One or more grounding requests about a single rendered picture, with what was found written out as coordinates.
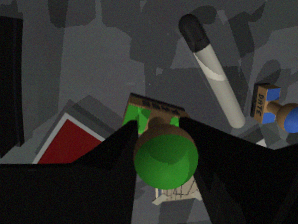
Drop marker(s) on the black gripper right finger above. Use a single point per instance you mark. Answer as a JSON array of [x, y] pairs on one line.
[[241, 182]]

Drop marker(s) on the grey and black cylinder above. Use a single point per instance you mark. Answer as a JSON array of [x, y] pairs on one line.
[[191, 28]]

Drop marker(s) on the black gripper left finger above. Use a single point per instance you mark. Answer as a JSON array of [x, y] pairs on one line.
[[98, 188]]

